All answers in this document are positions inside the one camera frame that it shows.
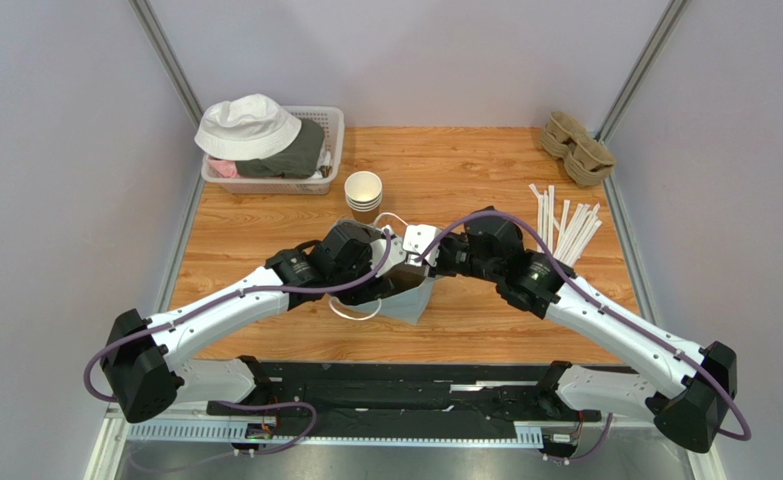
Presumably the white paper bag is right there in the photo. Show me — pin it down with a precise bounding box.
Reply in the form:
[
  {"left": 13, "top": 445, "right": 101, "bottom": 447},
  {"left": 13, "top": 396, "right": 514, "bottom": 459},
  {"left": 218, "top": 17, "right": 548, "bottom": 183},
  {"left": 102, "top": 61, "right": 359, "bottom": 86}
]
[{"left": 328, "top": 212, "right": 436, "bottom": 325}]

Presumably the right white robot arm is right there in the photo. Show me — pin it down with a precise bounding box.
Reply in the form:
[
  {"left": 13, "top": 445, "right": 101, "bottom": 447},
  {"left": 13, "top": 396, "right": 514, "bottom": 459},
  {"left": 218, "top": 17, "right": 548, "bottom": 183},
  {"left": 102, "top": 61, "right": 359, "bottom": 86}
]
[{"left": 409, "top": 208, "right": 753, "bottom": 453}]

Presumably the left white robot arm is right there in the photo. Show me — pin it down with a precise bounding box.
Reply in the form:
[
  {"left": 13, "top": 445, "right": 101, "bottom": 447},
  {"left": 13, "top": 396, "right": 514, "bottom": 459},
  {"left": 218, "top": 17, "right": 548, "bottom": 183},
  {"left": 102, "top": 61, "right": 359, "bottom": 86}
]
[{"left": 84, "top": 221, "right": 407, "bottom": 424}]

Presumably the stack of paper cups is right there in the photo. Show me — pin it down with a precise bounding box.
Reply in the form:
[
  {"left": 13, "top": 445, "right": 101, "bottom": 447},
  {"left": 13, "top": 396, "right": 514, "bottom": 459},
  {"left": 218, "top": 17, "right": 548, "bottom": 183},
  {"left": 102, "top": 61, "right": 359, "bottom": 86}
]
[{"left": 344, "top": 171, "right": 383, "bottom": 224}]

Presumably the bundle of wrapped straws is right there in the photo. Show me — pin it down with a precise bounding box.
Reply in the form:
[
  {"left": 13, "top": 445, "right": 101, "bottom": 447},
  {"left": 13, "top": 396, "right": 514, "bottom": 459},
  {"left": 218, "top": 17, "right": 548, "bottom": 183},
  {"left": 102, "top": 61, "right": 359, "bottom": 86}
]
[{"left": 528, "top": 183, "right": 603, "bottom": 267}]

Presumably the olive green cloth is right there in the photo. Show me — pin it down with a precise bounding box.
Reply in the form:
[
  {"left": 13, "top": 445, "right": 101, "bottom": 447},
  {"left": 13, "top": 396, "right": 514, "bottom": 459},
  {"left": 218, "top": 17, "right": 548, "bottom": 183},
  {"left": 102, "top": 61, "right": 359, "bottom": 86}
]
[{"left": 235, "top": 119, "right": 325, "bottom": 179}]

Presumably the cardboard cup carrier stack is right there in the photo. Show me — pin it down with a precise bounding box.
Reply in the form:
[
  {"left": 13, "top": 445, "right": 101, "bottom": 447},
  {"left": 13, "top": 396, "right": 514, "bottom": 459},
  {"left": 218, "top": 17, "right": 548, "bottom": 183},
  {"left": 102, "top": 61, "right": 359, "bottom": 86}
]
[{"left": 540, "top": 111, "right": 616, "bottom": 187}]

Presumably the white plastic basket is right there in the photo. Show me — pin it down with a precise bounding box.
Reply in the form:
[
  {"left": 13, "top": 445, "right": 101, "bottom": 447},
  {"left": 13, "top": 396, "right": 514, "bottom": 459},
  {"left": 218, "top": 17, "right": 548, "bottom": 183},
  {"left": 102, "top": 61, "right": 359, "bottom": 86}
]
[{"left": 201, "top": 106, "right": 345, "bottom": 195}]

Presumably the pink cloth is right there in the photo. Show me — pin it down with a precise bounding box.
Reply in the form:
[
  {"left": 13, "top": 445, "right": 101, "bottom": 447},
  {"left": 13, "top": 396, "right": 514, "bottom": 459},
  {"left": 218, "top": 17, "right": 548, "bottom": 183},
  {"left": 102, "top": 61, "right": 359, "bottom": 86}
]
[{"left": 206, "top": 157, "right": 239, "bottom": 178}]

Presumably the white bucket hat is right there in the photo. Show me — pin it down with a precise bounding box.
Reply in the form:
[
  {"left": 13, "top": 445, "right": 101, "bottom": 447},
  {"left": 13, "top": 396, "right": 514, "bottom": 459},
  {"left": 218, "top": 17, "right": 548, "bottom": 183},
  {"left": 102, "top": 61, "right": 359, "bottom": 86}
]
[{"left": 194, "top": 94, "right": 302, "bottom": 161}]

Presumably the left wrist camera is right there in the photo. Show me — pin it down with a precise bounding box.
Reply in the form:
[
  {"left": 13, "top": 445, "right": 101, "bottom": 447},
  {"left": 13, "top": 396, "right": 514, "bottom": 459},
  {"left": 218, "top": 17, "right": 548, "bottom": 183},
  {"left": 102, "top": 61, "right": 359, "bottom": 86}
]
[{"left": 371, "top": 225, "right": 407, "bottom": 277}]

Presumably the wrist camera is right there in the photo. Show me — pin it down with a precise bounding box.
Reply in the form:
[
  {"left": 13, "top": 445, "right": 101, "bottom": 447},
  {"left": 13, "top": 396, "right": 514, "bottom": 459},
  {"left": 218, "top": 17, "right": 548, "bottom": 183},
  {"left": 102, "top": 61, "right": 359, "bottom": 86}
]
[
  {"left": 371, "top": 225, "right": 407, "bottom": 277},
  {"left": 403, "top": 224, "right": 441, "bottom": 267}
]

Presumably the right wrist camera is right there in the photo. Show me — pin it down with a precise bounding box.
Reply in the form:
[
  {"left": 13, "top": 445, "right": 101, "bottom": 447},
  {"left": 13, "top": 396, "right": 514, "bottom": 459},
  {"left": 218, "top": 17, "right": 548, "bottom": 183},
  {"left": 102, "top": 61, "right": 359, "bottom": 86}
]
[{"left": 403, "top": 224, "right": 441, "bottom": 267}]

